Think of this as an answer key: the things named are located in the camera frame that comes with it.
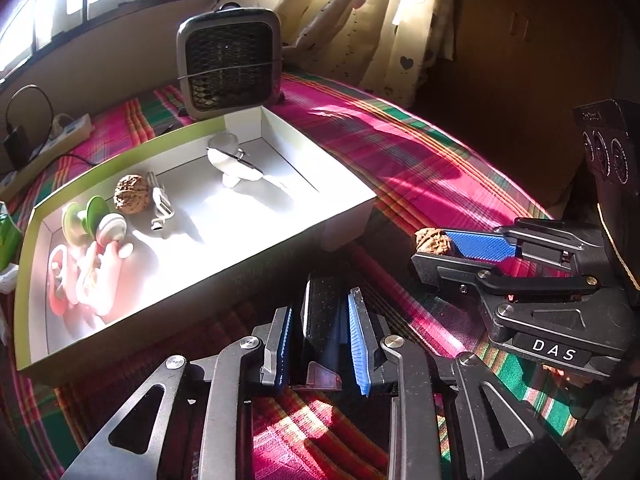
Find white oval gadget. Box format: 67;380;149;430
207;147;265;190

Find wooden cabinet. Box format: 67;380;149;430
415;0;640;221

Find white and green spool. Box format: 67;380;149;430
61;196;107;248

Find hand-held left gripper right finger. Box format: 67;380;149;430
348;287;583;480

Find white usb cable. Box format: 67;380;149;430
146;170;176;232

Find green and white cardboard box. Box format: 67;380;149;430
14;106;377;373

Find green tissue pack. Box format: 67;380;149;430
0;200;23;271

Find brown walnut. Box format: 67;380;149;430
114;174;152;215
415;227;455;257

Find black charger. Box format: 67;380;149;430
4;127;32;168

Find white power strip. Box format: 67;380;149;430
0;112;93;201

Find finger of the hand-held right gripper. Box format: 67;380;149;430
442;218;586;263
410;252;601;296

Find pink clip massager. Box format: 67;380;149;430
75;240;133;318
47;244;88;316

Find person's right forearm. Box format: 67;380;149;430
570;370;640;466

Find cream cushion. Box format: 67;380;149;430
274;0;373;53

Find plaid cloth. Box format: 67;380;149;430
0;72;601;480

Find black device with clear cap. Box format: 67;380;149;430
292;274;346;392

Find cream heart-print curtain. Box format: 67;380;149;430
345;0;461;106

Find small grey fan heater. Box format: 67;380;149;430
176;5;285;121

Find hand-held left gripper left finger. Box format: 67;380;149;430
60;306;293;480

